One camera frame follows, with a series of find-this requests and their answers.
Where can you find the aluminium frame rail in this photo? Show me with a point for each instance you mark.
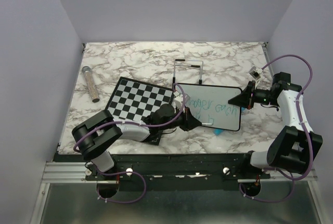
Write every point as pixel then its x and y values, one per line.
pixel 76 172

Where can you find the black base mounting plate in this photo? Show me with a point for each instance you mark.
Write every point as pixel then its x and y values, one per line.
pixel 174 172

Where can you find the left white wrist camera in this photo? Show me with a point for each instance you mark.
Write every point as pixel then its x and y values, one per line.
pixel 180 100

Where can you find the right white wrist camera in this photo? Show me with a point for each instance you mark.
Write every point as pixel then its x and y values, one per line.
pixel 256 73

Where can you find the black framed whiteboard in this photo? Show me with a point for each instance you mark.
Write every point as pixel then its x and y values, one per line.
pixel 209 104

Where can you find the blue cylindrical tube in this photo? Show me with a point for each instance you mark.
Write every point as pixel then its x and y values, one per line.
pixel 218 131

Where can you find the wire whiteboard stand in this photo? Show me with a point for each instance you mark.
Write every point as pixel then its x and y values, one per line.
pixel 187 65

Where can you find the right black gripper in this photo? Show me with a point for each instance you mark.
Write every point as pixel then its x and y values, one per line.
pixel 244 99

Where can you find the glittery silver tube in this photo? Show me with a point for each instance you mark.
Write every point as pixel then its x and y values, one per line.
pixel 92 90

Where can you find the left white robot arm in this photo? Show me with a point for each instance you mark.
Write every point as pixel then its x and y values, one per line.
pixel 94 136

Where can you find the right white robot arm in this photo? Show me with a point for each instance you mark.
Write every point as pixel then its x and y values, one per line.
pixel 296 145

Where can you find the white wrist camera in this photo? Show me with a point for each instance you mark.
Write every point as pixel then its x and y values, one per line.
pixel 180 100
pixel 256 73

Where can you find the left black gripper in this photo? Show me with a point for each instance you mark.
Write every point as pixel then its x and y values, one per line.
pixel 191 121

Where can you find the black and white chessboard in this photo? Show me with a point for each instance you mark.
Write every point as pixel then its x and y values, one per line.
pixel 133 100

